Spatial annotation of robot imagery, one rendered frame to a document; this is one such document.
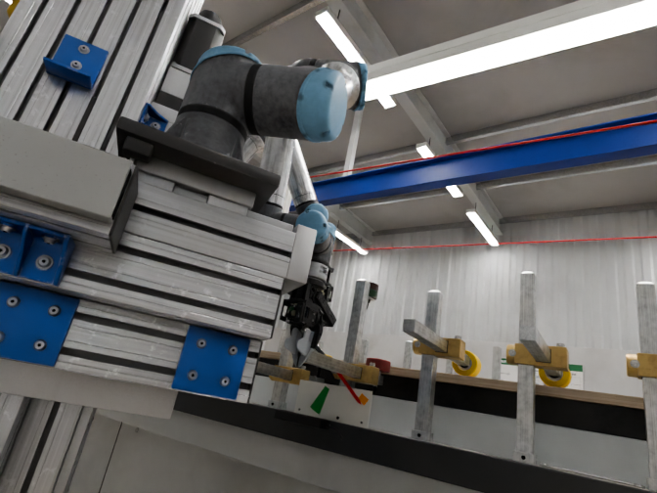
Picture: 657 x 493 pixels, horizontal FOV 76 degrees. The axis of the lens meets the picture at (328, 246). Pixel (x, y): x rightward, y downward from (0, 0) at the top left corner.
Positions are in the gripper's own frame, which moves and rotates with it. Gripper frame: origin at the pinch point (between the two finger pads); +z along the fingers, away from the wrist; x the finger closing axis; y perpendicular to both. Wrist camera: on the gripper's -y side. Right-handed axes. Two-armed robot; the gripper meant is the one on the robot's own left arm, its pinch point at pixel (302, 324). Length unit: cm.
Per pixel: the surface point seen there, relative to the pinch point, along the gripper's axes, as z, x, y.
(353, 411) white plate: 23.1, 5.3, 20.0
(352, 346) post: 4.7, 6.1, 16.1
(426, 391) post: 14.8, 6.1, 41.0
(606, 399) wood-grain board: 9, 27, 82
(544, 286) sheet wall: -252, 734, -16
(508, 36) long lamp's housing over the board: -137, 35, 53
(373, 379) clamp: 13.3, 7.2, 24.3
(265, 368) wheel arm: 15.7, -8.6, -4.2
